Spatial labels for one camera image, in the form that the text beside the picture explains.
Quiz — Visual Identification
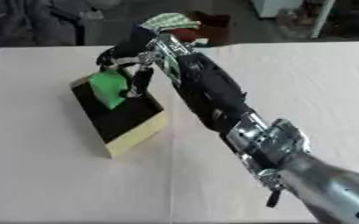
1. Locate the dark red bag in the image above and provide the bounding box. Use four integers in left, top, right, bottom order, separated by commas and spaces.
173, 10, 234, 47

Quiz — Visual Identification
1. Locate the person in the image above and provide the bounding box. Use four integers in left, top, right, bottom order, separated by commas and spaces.
0, 0, 87, 57

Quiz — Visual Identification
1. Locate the green white checked cloth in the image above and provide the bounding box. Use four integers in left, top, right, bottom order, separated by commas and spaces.
137, 12, 203, 32

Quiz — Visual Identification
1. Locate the green soft block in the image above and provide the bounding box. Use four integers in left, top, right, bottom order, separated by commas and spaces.
88, 70, 130, 110

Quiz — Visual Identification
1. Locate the tan cardboard box black inside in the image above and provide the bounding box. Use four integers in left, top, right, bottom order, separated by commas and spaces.
67, 72, 171, 159

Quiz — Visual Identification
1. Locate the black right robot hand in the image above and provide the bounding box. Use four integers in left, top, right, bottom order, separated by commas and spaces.
95, 28, 160, 99

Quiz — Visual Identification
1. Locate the white cabinet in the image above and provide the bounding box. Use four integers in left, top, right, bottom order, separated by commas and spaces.
250, 0, 306, 18

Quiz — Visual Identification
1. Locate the white pole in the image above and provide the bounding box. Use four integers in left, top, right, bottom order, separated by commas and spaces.
309, 0, 338, 39

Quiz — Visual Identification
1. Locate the clear plastic bag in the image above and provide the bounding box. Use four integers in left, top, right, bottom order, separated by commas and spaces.
276, 8, 318, 39

